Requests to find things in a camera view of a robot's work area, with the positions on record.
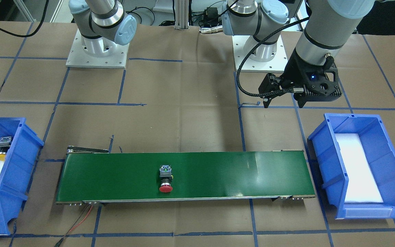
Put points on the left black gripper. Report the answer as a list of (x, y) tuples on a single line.
[(292, 72)]

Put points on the yellow push button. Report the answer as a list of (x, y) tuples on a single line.
[(5, 144)]

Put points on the red push button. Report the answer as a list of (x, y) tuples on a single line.
[(166, 177)]

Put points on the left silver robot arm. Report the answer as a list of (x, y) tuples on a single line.
[(328, 27)]

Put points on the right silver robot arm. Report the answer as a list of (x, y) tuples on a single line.
[(56, 100)]

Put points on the blue plastic bin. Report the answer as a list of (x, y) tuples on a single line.
[(18, 166), (379, 152)]

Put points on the green conveyor belt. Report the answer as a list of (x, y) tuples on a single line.
[(134, 177)]

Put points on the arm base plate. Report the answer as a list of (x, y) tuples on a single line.
[(266, 58), (97, 53)]

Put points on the aluminium frame post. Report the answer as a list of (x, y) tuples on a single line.
[(181, 11)]

